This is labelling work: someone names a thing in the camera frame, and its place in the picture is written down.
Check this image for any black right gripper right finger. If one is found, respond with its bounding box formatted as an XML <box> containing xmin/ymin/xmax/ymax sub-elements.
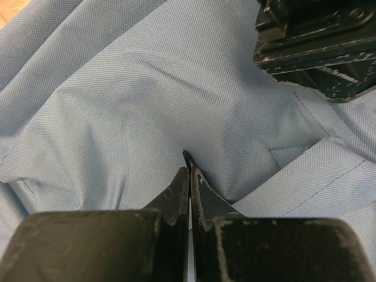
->
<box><xmin>190</xmin><ymin>167</ymin><xmax>375</xmax><ymax>281</ymax></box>

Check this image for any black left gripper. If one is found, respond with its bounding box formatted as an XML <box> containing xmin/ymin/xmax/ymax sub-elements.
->
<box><xmin>253</xmin><ymin>1</ymin><xmax>375</xmax><ymax>103</ymax></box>

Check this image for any blue fabric backpack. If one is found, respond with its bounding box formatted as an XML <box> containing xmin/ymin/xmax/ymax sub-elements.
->
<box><xmin>1</xmin><ymin>1</ymin><xmax>375</xmax><ymax>264</ymax></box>

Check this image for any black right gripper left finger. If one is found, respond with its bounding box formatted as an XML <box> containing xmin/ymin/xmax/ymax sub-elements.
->
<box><xmin>1</xmin><ymin>167</ymin><xmax>190</xmax><ymax>281</ymax></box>

